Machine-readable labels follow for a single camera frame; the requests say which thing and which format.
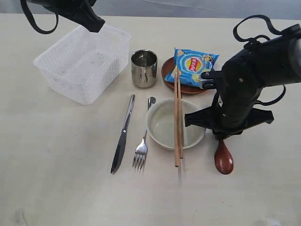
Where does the white ceramic bowl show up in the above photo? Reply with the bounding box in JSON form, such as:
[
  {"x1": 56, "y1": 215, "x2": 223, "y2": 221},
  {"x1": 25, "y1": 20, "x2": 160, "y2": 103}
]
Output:
[{"x1": 146, "y1": 98, "x2": 206, "y2": 150}]

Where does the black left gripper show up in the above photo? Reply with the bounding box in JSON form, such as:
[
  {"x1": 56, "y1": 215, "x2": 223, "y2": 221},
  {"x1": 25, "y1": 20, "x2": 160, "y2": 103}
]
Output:
[{"x1": 25, "y1": 0, "x2": 105, "y2": 33}]

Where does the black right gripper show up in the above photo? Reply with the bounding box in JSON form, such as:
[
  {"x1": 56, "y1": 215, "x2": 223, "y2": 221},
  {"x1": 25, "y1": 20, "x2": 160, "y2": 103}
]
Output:
[{"x1": 184, "y1": 107, "x2": 274, "y2": 140}]

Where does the black metal cup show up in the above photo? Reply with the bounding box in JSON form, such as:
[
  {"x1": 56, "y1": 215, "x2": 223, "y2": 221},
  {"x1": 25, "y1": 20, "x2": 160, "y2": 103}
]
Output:
[{"x1": 131, "y1": 49, "x2": 158, "y2": 88}]

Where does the silver metal fork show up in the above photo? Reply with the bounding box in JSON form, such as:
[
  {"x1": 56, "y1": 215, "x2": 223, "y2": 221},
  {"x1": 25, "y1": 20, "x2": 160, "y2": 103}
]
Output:
[{"x1": 132, "y1": 96, "x2": 157, "y2": 175}]

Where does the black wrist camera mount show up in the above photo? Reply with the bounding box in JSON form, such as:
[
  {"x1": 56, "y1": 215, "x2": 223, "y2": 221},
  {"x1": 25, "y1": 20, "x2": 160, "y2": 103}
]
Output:
[{"x1": 198, "y1": 70, "x2": 222, "y2": 89}]

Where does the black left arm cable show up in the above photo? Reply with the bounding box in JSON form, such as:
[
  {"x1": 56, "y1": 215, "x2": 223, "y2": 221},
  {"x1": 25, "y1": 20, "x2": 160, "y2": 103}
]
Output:
[{"x1": 20, "y1": 0, "x2": 59, "y2": 35}]

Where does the blue potato chips bag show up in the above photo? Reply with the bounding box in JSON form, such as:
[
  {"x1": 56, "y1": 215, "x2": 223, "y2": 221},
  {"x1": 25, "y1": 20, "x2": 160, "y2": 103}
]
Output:
[{"x1": 174, "y1": 48, "x2": 219, "y2": 89}]

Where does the white woven plastic basket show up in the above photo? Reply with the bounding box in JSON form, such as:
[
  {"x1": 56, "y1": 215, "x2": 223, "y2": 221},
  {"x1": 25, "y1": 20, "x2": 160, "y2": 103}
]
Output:
[{"x1": 33, "y1": 24, "x2": 131, "y2": 105}]

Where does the brown wooden plate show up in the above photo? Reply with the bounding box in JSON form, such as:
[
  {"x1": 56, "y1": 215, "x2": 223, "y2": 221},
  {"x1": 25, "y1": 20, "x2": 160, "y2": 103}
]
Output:
[{"x1": 161, "y1": 57, "x2": 206, "y2": 95}]

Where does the brown wooden spoon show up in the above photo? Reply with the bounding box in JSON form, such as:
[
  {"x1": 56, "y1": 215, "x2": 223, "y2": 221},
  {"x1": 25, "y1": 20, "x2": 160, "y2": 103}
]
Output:
[{"x1": 214, "y1": 140, "x2": 234, "y2": 175}]

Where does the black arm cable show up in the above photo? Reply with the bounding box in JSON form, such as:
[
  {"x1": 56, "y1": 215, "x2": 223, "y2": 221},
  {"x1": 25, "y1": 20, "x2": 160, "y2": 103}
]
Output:
[
  {"x1": 232, "y1": 14, "x2": 286, "y2": 106},
  {"x1": 20, "y1": 0, "x2": 59, "y2": 35}
]

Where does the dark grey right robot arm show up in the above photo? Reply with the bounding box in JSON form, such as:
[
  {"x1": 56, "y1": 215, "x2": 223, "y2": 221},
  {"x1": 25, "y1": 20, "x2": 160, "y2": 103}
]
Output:
[{"x1": 184, "y1": 24, "x2": 301, "y2": 139}]

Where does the brown wooden chopstick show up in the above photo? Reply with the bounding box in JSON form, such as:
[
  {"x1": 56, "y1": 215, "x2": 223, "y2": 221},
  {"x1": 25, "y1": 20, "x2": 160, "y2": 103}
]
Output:
[
  {"x1": 174, "y1": 73, "x2": 179, "y2": 167},
  {"x1": 177, "y1": 74, "x2": 184, "y2": 159}
]

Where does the silver table knife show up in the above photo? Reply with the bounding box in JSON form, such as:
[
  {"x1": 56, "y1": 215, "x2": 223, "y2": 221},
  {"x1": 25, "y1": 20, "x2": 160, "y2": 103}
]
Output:
[{"x1": 111, "y1": 95, "x2": 135, "y2": 174}]

